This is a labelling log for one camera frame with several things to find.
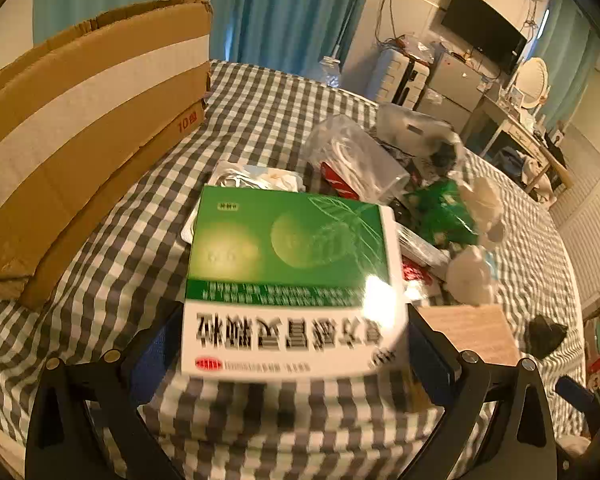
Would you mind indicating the large clear water jug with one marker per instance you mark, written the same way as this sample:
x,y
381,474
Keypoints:
x,y
331,72

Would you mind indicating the clear cotton swab container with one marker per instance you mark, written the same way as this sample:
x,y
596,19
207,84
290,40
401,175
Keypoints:
x,y
350,160

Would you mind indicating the small black cloth item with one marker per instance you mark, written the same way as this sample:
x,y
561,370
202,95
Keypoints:
x,y
545,335

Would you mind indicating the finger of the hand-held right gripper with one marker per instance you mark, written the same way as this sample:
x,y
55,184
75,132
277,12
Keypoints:
x,y
575,394

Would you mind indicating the white dressing table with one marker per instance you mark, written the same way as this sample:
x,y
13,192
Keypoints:
x,y
510,130

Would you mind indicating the black flat television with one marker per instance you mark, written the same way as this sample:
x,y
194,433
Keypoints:
x,y
480,25

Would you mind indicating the crinkled clear plastic bag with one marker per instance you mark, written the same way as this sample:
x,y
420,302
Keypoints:
x,y
422,50

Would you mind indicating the small grey fridge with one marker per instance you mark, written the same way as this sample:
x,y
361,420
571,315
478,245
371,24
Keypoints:
x,y
450,85

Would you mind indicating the green snack packet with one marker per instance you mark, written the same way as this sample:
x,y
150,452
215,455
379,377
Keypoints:
x,y
440,210

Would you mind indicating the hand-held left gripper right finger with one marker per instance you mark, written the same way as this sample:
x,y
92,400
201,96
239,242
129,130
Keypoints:
x,y
432,360

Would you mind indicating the wooden chair with clothes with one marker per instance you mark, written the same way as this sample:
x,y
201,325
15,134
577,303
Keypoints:
x,y
530,165

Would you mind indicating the green white medicine box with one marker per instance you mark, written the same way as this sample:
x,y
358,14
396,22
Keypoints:
x,y
290,260

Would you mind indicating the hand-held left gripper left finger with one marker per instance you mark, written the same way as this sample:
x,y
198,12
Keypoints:
x,y
152,360

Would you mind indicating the white suitcase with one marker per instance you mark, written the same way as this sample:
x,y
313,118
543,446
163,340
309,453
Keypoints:
x,y
395,75

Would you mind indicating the grey checked bed sheet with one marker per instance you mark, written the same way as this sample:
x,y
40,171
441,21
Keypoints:
x,y
260,110

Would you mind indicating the red white medicine box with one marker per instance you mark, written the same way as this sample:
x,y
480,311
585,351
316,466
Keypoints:
x,y
414,271

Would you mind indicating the light wooden board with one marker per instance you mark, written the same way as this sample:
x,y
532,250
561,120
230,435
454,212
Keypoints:
x,y
475,330

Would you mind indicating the teal curtain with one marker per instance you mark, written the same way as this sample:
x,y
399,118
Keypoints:
x,y
280,10
570,50

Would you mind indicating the silver blue packet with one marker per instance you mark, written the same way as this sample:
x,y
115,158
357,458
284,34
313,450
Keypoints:
x,y
240,175

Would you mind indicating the clear bag with red label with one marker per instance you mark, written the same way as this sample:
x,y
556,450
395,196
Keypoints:
x,y
337,180

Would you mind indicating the white louvered wardrobe doors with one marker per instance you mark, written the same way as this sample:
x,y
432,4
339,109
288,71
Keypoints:
x,y
590,230

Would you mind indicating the brown cardboard box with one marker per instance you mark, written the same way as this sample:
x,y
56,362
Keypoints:
x,y
80,110

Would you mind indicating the round white mirror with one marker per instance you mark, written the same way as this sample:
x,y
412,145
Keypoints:
x,y
532,80

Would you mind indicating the translucent plastic bag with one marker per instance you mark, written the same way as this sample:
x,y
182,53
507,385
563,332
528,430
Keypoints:
x,y
410,125

